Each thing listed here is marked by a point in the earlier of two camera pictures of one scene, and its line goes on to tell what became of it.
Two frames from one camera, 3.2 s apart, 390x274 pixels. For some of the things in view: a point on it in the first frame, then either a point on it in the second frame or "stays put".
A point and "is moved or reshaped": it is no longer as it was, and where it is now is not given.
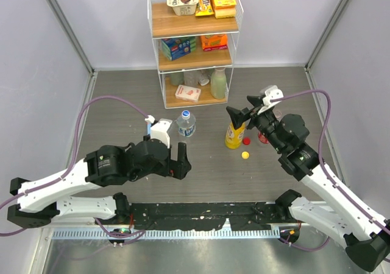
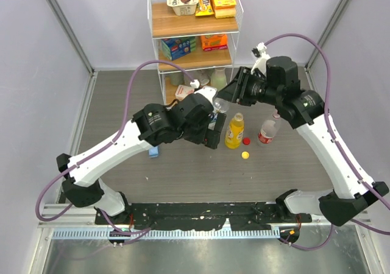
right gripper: (239, 117) to (236, 91)
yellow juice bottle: (233, 137) stays put
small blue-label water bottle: (186, 124) is moved or reshaped
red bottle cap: (246, 140) stays put
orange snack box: (215, 42) stays put
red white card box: (187, 93) stays put
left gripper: (178, 169) to (212, 137)
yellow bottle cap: (245, 154) stays put
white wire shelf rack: (195, 27) stays put
